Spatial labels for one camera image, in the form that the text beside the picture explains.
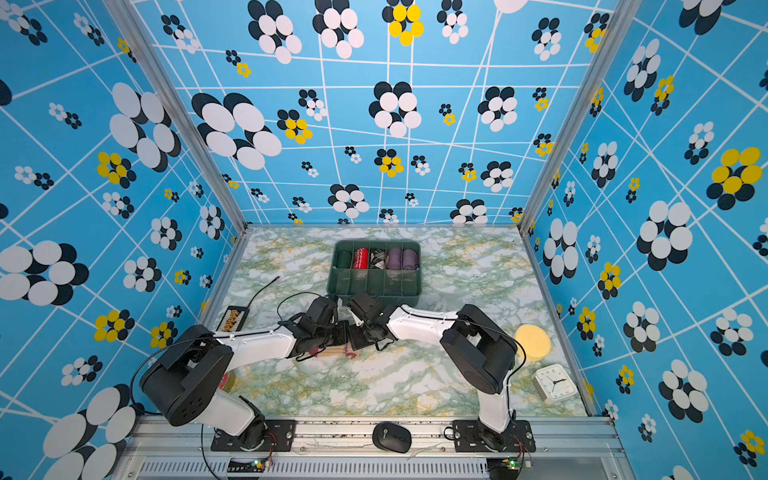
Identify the red rolled sock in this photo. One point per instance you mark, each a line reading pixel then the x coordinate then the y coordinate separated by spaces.
pixel 361 258

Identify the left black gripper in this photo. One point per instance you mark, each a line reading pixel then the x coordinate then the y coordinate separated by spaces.
pixel 343 337

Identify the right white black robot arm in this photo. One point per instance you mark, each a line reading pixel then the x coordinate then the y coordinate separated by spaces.
pixel 484 354

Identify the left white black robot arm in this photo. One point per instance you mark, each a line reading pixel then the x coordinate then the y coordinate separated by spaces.
pixel 183 384

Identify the black white argyle rolled sock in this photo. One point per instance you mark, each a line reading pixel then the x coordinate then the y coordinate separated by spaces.
pixel 377 258

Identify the white alarm clock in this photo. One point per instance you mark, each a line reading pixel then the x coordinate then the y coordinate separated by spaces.
pixel 554 384

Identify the dark green rolled sock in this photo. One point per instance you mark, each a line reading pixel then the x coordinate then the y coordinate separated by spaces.
pixel 344 259

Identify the yellow round sponge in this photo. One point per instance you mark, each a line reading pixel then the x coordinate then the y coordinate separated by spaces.
pixel 535 341

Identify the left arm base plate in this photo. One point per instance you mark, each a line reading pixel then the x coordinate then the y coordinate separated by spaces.
pixel 271 436

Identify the beige purple striped sock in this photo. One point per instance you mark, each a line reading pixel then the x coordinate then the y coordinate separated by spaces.
pixel 342 351

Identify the green plastic organizer tray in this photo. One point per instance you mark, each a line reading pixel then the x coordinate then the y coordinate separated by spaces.
pixel 387 286

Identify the right green circuit board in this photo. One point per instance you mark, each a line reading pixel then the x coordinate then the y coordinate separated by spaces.
pixel 505 466

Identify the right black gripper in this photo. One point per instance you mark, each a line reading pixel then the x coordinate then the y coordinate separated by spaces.
pixel 356 343

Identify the black tray with skewers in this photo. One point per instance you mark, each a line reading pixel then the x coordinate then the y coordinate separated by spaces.
pixel 234 316

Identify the green circuit board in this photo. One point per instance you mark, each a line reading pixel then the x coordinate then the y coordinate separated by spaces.
pixel 245 466
pixel 505 466

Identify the left green circuit board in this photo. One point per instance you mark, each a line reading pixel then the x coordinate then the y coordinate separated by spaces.
pixel 245 466

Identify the black computer mouse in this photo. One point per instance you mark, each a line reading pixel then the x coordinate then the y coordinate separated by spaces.
pixel 392 437

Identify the aluminium front rail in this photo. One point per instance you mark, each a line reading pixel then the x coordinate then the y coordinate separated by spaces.
pixel 342 448

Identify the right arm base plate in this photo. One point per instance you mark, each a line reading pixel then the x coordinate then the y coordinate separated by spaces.
pixel 473 436

